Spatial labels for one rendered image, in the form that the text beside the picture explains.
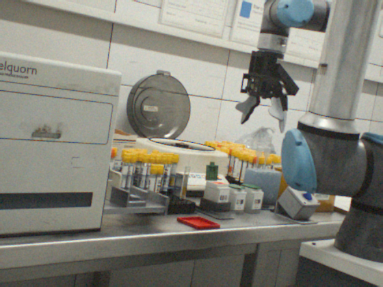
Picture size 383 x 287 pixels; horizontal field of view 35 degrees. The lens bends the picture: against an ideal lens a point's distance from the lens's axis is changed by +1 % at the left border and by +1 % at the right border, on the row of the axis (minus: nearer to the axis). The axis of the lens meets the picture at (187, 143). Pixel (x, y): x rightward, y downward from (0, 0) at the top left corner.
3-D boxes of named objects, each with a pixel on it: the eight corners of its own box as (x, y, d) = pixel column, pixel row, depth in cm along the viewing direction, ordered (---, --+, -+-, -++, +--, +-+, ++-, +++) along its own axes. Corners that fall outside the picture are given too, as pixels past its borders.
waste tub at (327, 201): (303, 212, 165) (310, 177, 164) (267, 200, 175) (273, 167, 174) (334, 212, 174) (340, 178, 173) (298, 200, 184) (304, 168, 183)
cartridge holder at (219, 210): (219, 219, 139) (221, 204, 139) (192, 209, 145) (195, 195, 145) (234, 219, 143) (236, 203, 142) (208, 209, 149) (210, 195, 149)
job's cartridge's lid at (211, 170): (208, 161, 143) (206, 161, 144) (206, 181, 143) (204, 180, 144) (219, 162, 146) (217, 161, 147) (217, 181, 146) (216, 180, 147)
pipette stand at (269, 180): (253, 210, 158) (259, 172, 157) (235, 203, 163) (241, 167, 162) (280, 210, 164) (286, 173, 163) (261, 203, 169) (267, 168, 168)
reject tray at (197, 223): (197, 229, 126) (198, 225, 126) (176, 221, 131) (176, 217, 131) (219, 228, 131) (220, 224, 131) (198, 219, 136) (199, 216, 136)
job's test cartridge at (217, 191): (215, 211, 141) (219, 184, 140) (201, 206, 144) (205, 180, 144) (227, 210, 144) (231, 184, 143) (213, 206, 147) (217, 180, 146)
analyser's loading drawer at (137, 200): (83, 220, 111) (87, 193, 111) (63, 210, 116) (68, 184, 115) (166, 216, 125) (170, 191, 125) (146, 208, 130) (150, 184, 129)
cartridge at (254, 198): (249, 214, 151) (254, 188, 151) (236, 209, 155) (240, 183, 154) (260, 213, 154) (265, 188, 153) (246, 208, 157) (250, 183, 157)
